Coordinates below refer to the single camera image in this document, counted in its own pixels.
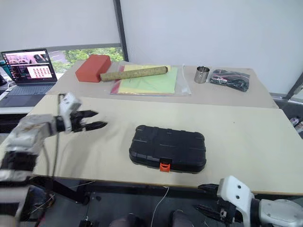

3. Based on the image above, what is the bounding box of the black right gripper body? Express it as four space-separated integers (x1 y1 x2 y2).
216 199 244 225

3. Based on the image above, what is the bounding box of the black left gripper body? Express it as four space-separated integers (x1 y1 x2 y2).
70 110 88 133

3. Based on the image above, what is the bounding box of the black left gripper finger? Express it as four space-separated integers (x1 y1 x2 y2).
84 121 108 131
79 109 99 120

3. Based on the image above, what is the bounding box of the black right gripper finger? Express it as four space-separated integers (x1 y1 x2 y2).
197 183 220 196
195 204 223 221

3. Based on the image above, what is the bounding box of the black plastic tool case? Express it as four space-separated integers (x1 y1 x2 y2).
128 124 207 175

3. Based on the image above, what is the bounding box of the dark rounded shape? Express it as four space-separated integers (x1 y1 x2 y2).
109 212 141 227
171 209 202 227

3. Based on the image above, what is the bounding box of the red rectangular block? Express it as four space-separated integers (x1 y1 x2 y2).
75 54 112 84

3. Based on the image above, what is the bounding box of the open laptop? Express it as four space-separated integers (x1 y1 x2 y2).
0 48 58 108

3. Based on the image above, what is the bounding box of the gold patterned paper roll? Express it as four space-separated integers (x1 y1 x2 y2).
99 66 169 82

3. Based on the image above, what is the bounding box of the green paper sheet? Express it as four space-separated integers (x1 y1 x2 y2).
118 66 178 95

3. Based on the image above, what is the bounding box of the clear plastic bag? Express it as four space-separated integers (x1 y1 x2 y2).
109 63 192 96

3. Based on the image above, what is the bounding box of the small black box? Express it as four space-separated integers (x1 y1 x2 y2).
79 219 99 227

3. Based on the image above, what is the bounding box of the shiny metal cup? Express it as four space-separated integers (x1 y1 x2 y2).
194 66 211 84

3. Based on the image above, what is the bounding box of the black metal stand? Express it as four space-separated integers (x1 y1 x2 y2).
269 70 303 110

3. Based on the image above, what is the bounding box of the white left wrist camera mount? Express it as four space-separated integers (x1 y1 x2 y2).
57 92 81 134

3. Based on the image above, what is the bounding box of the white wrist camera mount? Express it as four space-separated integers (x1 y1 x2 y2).
216 175 256 227
57 92 81 134

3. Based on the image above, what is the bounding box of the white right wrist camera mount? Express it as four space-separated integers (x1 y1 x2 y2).
216 175 256 227

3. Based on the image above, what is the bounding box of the thin white hanging cable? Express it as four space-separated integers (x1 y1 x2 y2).
152 186 170 227

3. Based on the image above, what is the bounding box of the black table frame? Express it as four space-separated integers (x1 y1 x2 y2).
30 176 221 205

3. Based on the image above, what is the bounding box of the black window frame post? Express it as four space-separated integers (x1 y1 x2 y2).
113 0 130 63

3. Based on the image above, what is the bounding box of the bag of black cables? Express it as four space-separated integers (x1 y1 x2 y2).
206 68 251 93

